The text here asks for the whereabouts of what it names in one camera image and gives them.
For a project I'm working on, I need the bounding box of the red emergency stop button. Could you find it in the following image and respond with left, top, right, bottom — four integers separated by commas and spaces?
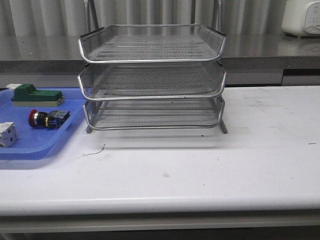
28, 109, 70, 129

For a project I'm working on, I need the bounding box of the grey back counter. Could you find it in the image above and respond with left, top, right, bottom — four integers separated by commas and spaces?
0, 34, 320, 88

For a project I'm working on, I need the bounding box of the blue plastic tray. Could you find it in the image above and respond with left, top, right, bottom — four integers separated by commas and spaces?
0, 87, 85, 160

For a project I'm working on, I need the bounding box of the green electrical module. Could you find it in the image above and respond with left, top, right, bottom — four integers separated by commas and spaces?
6, 83, 64, 107

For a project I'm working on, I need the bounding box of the white terminal block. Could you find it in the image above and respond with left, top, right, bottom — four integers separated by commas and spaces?
0, 122, 18, 148

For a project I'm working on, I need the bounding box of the white appliance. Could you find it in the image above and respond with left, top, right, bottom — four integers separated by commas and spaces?
281, 0, 320, 37

